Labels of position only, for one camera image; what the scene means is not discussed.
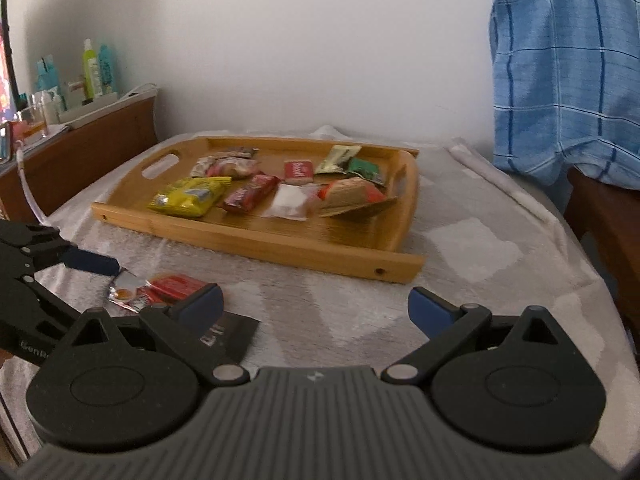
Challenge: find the wooden serving tray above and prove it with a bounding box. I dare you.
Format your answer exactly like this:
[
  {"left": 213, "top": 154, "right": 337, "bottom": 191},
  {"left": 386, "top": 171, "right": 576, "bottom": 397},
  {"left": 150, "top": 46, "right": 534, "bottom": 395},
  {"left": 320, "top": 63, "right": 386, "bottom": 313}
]
[{"left": 90, "top": 134, "right": 428, "bottom": 285}]

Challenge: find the white candy packet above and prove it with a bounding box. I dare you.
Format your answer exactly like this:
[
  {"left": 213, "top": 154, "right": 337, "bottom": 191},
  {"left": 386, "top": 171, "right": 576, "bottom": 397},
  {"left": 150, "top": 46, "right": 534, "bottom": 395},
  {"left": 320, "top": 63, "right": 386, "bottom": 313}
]
[{"left": 262, "top": 183, "right": 320, "bottom": 221}]

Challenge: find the cream nougat packet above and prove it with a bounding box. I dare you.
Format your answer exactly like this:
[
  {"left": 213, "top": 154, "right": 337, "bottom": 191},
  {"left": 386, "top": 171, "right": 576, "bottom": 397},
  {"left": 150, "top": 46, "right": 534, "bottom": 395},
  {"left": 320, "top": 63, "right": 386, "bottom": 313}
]
[{"left": 190, "top": 156, "right": 215, "bottom": 178}]

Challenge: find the brown nut bar packet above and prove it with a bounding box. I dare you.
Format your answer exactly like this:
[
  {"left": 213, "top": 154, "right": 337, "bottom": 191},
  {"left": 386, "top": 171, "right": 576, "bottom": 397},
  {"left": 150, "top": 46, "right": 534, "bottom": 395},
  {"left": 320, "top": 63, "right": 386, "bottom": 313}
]
[{"left": 212, "top": 146, "right": 259, "bottom": 159}]

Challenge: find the dark chocolate bar wrapper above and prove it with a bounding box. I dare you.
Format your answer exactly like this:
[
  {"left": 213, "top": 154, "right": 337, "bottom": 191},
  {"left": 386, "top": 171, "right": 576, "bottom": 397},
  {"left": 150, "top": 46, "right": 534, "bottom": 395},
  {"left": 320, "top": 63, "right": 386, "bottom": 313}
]
[{"left": 201, "top": 312, "right": 259, "bottom": 363}]

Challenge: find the dark red biscuit packet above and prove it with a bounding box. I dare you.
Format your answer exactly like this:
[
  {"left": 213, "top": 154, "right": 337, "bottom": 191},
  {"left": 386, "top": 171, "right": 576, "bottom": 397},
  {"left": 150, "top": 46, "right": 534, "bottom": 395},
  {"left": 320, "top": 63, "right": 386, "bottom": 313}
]
[{"left": 222, "top": 174, "right": 280, "bottom": 214}]

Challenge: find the wooden side cabinet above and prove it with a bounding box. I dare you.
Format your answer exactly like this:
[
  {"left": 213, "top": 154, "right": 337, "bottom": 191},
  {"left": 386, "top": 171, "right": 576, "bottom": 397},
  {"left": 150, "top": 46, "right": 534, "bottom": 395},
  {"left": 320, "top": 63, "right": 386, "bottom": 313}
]
[{"left": 24, "top": 98, "right": 157, "bottom": 216}]

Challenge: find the green candy wrapper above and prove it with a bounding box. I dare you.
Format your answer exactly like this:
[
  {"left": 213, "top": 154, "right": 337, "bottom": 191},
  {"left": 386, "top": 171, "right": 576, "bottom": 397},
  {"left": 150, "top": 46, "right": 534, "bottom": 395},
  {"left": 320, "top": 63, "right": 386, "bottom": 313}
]
[{"left": 346, "top": 157, "right": 385, "bottom": 186}]

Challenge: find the blue plaid shirt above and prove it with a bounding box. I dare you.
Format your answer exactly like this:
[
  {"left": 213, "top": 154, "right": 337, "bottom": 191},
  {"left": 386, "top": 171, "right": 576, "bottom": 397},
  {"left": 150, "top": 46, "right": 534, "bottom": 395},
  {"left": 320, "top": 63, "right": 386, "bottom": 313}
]
[{"left": 489, "top": 0, "right": 639, "bottom": 190}]

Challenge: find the green tube bottle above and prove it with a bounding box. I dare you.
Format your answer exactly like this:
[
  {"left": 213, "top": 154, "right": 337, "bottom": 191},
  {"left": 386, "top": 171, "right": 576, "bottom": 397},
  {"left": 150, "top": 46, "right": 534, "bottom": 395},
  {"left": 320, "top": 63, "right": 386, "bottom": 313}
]
[{"left": 82, "top": 38, "right": 103, "bottom": 99}]

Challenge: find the pink snack packet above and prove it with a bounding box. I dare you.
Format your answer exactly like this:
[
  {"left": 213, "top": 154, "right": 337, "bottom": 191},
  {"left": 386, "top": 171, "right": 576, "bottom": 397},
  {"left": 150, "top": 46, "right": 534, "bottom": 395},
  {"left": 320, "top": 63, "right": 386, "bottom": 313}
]
[{"left": 205, "top": 157, "right": 259, "bottom": 180}]

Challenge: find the wafer cracker packet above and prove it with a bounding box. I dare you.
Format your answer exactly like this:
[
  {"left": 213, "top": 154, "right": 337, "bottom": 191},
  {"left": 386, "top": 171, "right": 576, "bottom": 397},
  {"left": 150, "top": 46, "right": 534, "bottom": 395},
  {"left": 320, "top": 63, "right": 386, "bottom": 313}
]
[{"left": 318, "top": 177, "right": 397, "bottom": 218}]

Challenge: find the white tray on cabinet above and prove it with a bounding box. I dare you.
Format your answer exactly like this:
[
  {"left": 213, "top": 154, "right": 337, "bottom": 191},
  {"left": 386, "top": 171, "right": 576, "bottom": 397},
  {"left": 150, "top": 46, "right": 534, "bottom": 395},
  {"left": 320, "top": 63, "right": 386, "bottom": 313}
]
[{"left": 60, "top": 84, "right": 160, "bottom": 129}]

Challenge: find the red snack packet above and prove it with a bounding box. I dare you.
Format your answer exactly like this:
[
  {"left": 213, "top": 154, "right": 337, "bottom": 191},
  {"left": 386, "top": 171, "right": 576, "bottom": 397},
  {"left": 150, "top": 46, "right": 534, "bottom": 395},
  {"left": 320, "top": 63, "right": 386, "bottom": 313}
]
[{"left": 107, "top": 269, "right": 207, "bottom": 313}]

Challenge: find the wooden chair right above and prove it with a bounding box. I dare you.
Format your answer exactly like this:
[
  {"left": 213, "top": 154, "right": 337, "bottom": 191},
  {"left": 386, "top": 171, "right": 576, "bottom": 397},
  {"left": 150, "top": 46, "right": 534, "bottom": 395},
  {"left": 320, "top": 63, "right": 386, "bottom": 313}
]
[{"left": 563, "top": 167, "right": 640, "bottom": 331}]

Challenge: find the white cable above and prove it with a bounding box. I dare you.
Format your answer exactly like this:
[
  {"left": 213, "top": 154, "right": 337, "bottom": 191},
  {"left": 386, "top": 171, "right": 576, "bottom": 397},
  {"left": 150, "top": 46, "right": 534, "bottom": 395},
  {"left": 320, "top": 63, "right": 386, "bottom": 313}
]
[{"left": 14, "top": 146, "right": 54, "bottom": 226}]

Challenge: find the yellow snack bag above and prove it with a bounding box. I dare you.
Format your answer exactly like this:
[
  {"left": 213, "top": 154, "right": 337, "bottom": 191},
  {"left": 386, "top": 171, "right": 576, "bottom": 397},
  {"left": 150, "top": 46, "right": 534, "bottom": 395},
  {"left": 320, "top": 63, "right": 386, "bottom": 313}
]
[{"left": 148, "top": 177, "right": 232, "bottom": 219}]

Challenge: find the red Biscoff packet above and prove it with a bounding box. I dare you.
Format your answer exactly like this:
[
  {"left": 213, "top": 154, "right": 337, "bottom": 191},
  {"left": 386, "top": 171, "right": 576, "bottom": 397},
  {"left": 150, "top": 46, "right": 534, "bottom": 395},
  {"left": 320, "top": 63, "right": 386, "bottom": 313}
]
[{"left": 284, "top": 159, "right": 314, "bottom": 185}]

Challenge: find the teal bottle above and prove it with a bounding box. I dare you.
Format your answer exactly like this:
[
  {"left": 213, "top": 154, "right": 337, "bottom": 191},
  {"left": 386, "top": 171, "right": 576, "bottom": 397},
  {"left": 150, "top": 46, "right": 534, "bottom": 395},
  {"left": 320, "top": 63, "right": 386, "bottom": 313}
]
[{"left": 99, "top": 44, "right": 117, "bottom": 93}]

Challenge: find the beige snack packet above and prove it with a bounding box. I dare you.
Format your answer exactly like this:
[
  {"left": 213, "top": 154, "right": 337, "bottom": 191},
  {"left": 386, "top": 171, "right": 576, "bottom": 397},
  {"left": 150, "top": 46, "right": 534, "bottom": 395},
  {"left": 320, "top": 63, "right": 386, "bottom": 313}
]
[{"left": 314, "top": 144, "right": 361, "bottom": 174}]

